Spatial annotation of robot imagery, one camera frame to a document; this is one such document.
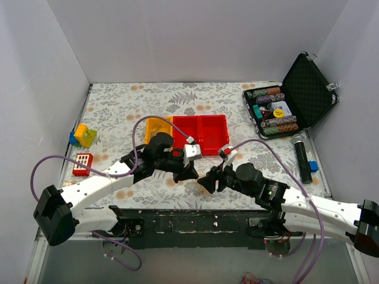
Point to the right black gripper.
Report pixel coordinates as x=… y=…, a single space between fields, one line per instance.
x=219 y=178

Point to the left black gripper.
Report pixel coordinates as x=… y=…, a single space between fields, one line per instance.
x=181 y=167

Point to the red plastic bin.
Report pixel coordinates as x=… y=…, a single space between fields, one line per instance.
x=213 y=134
x=190 y=125

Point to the yellow plastic bin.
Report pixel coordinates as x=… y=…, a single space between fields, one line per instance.
x=154 y=126

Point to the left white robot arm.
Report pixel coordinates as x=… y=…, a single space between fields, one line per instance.
x=60 y=213

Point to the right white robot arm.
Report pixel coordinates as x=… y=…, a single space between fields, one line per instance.
x=293 y=212

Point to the floral table mat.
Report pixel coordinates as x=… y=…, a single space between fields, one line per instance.
x=117 y=110

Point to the black microphone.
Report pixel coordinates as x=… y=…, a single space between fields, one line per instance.
x=303 y=163

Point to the black poker chip case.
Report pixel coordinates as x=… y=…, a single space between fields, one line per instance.
x=297 y=103

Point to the small blue toy block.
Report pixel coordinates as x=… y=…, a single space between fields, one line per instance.
x=313 y=166

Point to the red white window block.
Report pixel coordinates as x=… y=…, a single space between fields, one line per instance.
x=85 y=159

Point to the yellow green blue block stack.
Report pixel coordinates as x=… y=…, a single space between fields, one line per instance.
x=82 y=136

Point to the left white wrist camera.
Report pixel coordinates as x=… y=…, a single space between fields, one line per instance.
x=192 y=151

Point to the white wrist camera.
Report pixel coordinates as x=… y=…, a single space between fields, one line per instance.
x=192 y=151
x=228 y=155

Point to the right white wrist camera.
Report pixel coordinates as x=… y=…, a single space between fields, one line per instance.
x=228 y=155

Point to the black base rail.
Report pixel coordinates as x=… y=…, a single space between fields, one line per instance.
x=190 y=228

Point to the aluminium frame rail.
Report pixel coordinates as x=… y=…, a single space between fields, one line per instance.
x=74 y=261

